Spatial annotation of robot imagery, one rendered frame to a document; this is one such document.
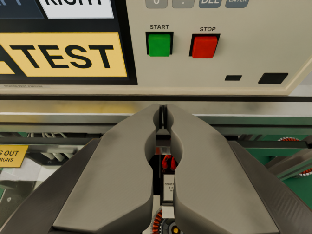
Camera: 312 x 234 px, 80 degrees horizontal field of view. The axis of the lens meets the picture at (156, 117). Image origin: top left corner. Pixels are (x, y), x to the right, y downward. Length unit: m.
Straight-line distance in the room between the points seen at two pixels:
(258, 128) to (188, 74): 0.11
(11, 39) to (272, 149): 0.32
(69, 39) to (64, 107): 0.08
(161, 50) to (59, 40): 0.09
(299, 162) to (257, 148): 0.08
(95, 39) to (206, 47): 0.09
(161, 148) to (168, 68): 0.12
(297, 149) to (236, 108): 0.13
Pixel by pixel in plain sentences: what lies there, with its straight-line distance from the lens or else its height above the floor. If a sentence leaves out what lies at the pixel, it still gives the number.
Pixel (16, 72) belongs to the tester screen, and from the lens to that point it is 0.24.
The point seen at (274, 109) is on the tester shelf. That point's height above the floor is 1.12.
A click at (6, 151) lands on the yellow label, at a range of 0.30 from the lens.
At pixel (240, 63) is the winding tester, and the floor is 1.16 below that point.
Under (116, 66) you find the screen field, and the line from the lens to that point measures 0.19.
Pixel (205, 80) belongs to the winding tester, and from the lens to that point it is 0.21.
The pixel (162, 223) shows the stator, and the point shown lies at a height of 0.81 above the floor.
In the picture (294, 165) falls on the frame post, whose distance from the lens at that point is 0.37.
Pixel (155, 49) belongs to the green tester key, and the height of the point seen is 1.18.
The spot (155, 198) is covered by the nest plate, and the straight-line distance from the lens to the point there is 0.51.
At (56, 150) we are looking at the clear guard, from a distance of 0.27.
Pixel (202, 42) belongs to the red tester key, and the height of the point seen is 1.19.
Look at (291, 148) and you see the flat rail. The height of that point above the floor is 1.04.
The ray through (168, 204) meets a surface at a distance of 0.43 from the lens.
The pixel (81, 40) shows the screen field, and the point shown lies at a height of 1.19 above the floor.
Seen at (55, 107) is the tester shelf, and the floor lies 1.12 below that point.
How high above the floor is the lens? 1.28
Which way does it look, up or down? 58 degrees down
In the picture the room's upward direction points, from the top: 2 degrees counter-clockwise
